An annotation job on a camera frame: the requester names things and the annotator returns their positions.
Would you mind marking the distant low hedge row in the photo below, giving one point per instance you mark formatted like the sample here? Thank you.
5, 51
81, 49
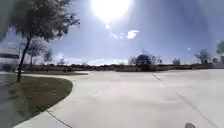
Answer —
100, 67

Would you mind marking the dark round bushy tree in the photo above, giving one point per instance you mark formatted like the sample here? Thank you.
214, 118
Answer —
143, 61

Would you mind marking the pale concrete pavement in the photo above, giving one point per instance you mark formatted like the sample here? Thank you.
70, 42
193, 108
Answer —
133, 100

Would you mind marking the small thin tree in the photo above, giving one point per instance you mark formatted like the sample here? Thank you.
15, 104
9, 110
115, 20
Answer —
33, 50

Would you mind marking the green grass lawn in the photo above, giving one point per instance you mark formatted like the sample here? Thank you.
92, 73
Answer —
36, 91

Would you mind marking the tall leafy tree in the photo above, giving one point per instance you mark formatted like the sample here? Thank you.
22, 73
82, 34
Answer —
40, 18

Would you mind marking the distant tree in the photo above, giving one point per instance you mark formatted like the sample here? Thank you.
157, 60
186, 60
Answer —
203, 56

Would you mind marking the robot's own part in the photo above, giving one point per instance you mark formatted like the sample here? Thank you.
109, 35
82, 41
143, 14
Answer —
190, 125

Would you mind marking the open roofed shelter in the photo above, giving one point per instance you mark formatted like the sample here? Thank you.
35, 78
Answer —
8, 53

